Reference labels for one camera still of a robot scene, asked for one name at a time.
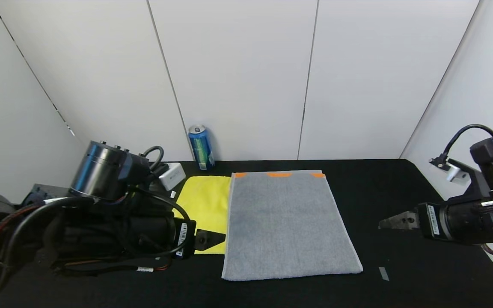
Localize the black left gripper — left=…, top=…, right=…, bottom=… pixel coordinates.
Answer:
left=129, top=211, right=226, bottom=260

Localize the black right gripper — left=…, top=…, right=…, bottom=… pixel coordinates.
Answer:
left=378, top=201, right=484, bottom=244

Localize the grey towel with orange marks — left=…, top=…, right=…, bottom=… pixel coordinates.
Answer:
left=222, top=170, right=363, bottom=281

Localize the yellow towel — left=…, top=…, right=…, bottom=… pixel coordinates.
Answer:
left=173, top=176, right=232, bottom=255

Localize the blue drink can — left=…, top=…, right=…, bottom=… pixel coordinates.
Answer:
left=188, top=124, right=216, bottom=171

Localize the left arm labelled black cable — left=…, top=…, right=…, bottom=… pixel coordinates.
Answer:
left=54, top=186, right=193, bottom=275

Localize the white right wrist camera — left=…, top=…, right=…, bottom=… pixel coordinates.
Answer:
left=443, top=159, right=472, bottom=185

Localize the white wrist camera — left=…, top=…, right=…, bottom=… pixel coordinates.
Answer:
left=160, top=163, right=186, bottom=191
left=443, top=159, right=472, bottom=185

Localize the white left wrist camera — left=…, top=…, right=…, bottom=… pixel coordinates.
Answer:
left=160, top=163, right=186, bottom=191

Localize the left wrist camera black cable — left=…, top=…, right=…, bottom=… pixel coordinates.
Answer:
left=142, top=146, right=165, bottom=172

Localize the wrist camera black cable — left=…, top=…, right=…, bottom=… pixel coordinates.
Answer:
left=142, top=146, right=165, bottom=172
left=429, top=124, right=493, bottom=171

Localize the right wrist camera black cable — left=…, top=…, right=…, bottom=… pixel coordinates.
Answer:
left=429, top=124, right=493, bottom=171

